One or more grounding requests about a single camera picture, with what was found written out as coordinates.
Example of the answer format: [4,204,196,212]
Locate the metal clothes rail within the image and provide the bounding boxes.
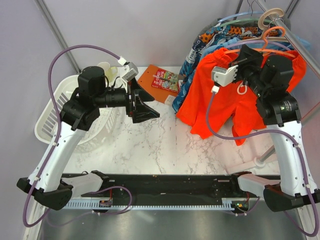
[256,0,320,79]

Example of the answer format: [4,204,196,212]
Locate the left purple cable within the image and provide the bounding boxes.
[22,44,123,228]

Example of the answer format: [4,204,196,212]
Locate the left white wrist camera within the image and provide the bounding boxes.
[118,56,139,89]

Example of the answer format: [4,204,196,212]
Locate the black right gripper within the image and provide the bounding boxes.
[228,44,269,98]

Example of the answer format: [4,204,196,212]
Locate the colourful patterned shorts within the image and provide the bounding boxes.
[179,21,281,76]

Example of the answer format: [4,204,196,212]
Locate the purple plastic hanger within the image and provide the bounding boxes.
[225,40,291,51]

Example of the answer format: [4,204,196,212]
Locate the beige plastic hanger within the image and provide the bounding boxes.
[241,7,288,43]

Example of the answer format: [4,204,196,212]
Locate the light blue garment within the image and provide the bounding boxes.
[295,35,311,52]

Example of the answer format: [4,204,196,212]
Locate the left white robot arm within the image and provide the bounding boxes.
[16,62,160,211]

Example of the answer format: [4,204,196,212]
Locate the white cable duct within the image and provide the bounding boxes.
[63,197,243,211]

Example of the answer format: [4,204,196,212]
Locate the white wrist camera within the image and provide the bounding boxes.
[118,56,139,89]
[211,65,238,94]

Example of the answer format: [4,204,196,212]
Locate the blue patterned shorts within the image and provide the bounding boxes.
[172,70,196,113]

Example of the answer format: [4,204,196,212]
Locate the orange book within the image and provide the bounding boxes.
[137,64,185,106]

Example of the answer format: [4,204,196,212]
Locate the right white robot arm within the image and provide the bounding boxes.
[229,45,320,212]

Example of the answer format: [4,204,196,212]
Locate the white plastic laundry basket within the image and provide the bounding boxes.
[34,74,121,154]

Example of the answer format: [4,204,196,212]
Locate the light blue plastic hanger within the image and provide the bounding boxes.
[218,11,264,23]

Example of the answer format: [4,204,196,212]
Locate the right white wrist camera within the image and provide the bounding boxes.
[211,65,238,94]

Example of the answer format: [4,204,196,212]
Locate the orange plastic hanger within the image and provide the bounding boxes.
[234,26,289,51]

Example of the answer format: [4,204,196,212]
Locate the green plastic hanger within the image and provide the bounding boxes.
[216,18,259,28]

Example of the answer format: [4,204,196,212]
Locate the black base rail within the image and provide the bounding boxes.
[83,174,256,206]

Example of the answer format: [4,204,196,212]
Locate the orange mesh shorts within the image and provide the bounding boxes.
[176,47,307,146]

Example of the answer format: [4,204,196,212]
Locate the pale yellow mug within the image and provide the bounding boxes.
[97,62,118,82]

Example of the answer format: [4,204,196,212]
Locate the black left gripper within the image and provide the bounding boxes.
[94,77,160,123]

